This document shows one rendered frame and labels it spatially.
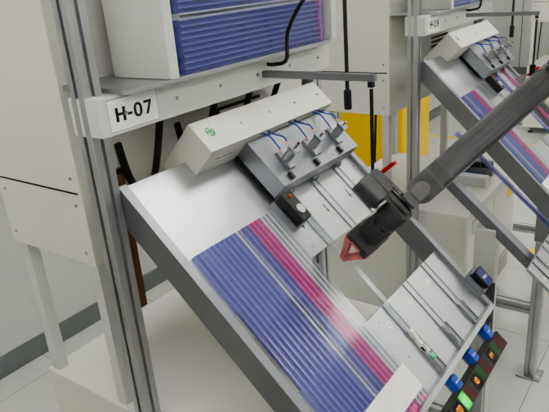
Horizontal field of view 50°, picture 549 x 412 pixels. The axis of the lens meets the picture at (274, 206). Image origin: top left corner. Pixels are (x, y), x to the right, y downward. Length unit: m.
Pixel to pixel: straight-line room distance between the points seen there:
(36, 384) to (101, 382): 1.21
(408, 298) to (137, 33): 0.83
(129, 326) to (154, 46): 0.56
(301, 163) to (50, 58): 0.58
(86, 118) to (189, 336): 0.83
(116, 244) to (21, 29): 0.45
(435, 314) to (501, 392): 1.09
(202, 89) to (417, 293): 0.69
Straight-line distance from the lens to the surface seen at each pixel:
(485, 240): 1.85
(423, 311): 1.44
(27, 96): 1.31
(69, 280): 2.99
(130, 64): 1.20
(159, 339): 1.74
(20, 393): 2.81
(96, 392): 1.60
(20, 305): 2.87
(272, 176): 1.30
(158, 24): 1.12
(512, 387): 2.55
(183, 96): 1.20
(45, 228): 1.43
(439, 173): 1.23
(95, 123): 1.08
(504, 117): 1.27
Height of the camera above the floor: 1.55
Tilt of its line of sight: 21 degrees down
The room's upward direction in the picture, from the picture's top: 5 degrees counter-clockwise
